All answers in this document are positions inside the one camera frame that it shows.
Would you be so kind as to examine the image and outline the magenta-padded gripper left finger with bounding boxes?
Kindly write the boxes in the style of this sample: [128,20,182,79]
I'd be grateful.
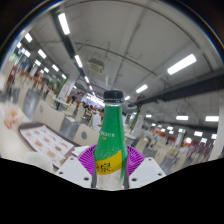
[54,144,101,190]

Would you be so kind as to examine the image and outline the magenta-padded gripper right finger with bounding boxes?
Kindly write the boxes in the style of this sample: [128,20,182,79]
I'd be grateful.
[124,145,167,190]

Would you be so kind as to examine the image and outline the green drink bottle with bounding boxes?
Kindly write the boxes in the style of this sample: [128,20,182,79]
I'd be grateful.
[92,89,130,192]

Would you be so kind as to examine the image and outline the white dotted mug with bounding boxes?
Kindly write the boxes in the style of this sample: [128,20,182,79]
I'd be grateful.
[23,151,54,174]

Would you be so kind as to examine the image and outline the dark food tray, paper liner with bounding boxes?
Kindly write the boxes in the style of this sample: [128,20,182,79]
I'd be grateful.
[18,122,81,169]

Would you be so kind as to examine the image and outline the person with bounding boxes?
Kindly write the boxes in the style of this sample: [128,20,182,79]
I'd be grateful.
[92,108,105,133]

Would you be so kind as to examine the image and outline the beige canteen chairs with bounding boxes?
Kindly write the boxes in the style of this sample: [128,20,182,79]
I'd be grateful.
[33,96,101,148]

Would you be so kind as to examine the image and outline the ceiling air conditioner unit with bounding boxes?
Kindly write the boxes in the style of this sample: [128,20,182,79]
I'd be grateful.
[87,58,105,75]

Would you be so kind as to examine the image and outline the ceiling lights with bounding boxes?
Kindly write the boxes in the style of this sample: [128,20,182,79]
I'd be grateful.
[14,12,221,145]

